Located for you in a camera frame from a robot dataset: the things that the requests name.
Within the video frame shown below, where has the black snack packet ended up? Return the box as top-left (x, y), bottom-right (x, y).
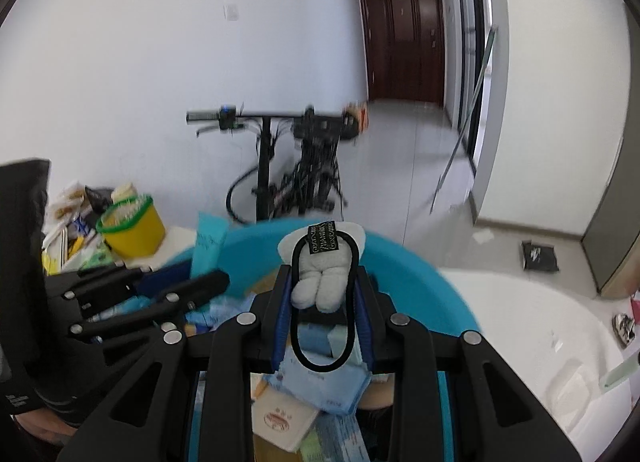
top-left (84, 186), bottom-right (116, 213)

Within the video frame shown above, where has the leaning metal pole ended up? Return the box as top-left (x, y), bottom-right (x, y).
top-left (430, 26), bottom-right (499, 215)

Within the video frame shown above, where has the cream yellow box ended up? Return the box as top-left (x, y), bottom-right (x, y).
top-left (250, 384), bottom-right (321, 453)

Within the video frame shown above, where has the beige refrigerator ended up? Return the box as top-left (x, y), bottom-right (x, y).
top-left (582, 162), bottom-right (640, 299)

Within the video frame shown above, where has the person's left hand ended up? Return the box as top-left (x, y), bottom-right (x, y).
top-left (11, 412), bottom-right (81, 447)

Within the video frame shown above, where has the crumpled silver foil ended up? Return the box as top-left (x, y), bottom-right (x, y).
top-left (612, 313), bottom-right (637, 349)

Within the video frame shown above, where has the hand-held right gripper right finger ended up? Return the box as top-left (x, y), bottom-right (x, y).
top-left (350, 267), bottom-right (583, 462)

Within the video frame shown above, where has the black bicycle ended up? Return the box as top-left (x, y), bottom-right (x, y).
top-left (186, 102), bottom-right (370, 223)

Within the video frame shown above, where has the yellow container green lid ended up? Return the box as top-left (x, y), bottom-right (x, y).
top-left (95, 194), bottom-right (167, 259)

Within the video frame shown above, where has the black framed glass door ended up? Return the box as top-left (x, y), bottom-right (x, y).
top-left (452, 0), bottom-right (493, 163)

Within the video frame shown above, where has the blue plastic basin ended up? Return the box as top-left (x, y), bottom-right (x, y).
top-left (185, 216), bottom-right (483, 462)

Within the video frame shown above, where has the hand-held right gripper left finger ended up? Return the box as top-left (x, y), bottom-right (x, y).
top-left (57, 264), bottom-right (293, 462)

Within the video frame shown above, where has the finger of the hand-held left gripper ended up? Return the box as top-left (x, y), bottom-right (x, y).
top-left (67, 269), bottom-right (232, 343)
top-left (47, 259), bottom-right (193, 323)

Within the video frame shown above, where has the white plush keychain black loop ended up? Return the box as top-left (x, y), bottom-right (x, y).
top-left (277, 221), bottom-right (369, 374)

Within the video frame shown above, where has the black plastic packet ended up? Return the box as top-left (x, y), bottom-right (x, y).
top-left (521, 240), bottom-right (560, 273)

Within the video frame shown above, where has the dark brown door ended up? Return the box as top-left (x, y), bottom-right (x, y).
top-left (356, 0), bottom-right (447, 105)

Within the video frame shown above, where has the light blue wipes packet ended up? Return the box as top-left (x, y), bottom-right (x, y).
top-left (264, 356), bottom-right (372, 415)

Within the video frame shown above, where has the clear snack bag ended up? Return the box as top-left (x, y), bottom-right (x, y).
top-left (45, 182), bottom-right (88, 233)

